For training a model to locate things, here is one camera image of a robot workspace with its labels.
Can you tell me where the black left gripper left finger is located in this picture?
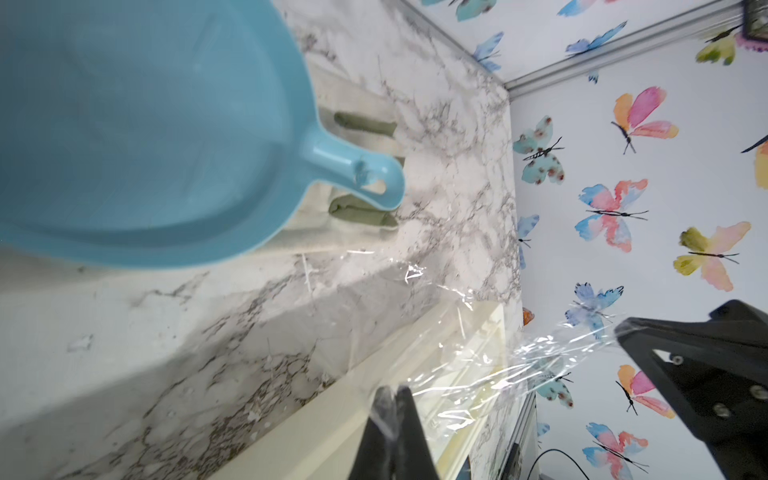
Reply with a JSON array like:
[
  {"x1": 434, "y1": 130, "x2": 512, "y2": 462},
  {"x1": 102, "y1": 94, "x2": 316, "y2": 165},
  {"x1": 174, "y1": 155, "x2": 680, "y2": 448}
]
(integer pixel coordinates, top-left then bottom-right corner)
[{"x1": 348, "y1": 386, "x2": 397, "y2": 480}]

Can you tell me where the cream plastic wrap dispenser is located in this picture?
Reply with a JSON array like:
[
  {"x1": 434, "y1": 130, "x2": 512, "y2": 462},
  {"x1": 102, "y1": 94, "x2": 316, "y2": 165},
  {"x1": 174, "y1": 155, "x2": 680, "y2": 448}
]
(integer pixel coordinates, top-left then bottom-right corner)
[{"x1": 214, "y1": 301, "x2": 506, "y2": 479}]

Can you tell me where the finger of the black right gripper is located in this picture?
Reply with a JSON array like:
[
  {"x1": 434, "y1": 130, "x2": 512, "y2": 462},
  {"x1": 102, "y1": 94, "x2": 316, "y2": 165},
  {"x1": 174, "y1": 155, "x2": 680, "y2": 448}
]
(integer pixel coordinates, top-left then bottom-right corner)
[{"x1": 614, "y1": 300, "x2": 767, "y2": 479}]

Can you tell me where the light blue plastic pan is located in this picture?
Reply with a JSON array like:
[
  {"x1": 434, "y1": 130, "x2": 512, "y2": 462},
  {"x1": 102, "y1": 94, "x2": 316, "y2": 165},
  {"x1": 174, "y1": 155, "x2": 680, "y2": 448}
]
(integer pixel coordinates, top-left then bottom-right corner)
[{"x1": 1, "y1": 1, "x2": 406, "y2": 269}]

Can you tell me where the clear plastic wrap sheet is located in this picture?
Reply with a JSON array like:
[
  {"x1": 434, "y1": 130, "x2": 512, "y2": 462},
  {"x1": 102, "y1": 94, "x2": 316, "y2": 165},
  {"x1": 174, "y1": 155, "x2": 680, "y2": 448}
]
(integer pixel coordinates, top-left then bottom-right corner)
[{"x1": 313, "y1": 249, "x2": 625, "y2": 434}]

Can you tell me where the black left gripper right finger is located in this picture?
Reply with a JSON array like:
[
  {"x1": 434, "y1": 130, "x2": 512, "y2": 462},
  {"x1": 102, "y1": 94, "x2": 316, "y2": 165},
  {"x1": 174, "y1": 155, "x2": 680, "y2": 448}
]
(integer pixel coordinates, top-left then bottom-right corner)
[{"x1": 393, "y1": 386, "x2": 440, "y2": 480}]

